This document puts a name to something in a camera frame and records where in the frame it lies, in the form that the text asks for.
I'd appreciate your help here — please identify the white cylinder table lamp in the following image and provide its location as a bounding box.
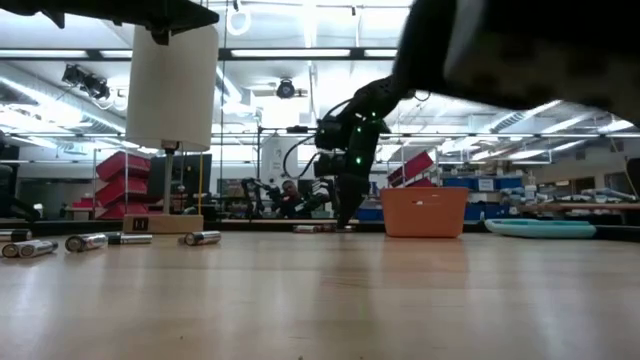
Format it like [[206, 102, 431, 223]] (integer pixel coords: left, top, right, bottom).
[[122, 22, 221, 235]]

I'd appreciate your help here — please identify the orange plastic bin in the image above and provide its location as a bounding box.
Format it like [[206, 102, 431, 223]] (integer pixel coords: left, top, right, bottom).
[[380, 186, 471, 239]]

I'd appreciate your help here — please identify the black aluminium table frame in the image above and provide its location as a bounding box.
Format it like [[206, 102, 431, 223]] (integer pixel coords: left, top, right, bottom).
[[0, 217, 640, 242]]

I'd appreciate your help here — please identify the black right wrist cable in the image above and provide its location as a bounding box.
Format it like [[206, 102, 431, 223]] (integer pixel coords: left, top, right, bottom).
[[282, 97, 351, 180]]

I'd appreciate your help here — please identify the blue calculator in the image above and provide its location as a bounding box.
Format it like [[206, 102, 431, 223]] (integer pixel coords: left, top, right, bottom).
[[483, 217, 598, 240]]

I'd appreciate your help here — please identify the black ceiling spotlight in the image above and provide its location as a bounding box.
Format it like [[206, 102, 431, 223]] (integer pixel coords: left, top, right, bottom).
[[60, 63, 112, 101], [274, 77, 299, 100]]

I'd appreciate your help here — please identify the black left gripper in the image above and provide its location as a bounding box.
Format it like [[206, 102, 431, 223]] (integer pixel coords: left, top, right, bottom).
[[117, 0, 220, 46]]

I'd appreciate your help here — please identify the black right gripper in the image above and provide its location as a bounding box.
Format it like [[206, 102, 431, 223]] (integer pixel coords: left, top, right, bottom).
[[313, 112, 387, 231]]

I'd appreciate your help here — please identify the wooden workbench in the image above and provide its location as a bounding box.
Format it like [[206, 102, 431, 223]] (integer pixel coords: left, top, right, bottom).
[[517, 201, 640, 214]]

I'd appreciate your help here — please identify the person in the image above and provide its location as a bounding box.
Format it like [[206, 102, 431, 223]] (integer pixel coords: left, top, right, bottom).
[[277, 179, 307, 219]]

